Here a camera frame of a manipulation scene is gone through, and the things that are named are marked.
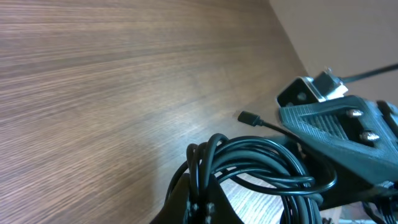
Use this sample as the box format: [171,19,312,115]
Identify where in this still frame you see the left camera black cable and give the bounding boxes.
[340,63,398,84]

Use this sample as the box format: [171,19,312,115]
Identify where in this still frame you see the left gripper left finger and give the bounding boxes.
[150,173,243,224]

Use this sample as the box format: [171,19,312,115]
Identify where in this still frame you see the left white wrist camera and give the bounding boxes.
[276,68,348,107]

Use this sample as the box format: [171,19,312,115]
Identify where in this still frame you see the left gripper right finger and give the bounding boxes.
[279,95,397,210]

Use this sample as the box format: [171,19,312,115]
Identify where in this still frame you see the black USB cable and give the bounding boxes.
[164,110,338,224]

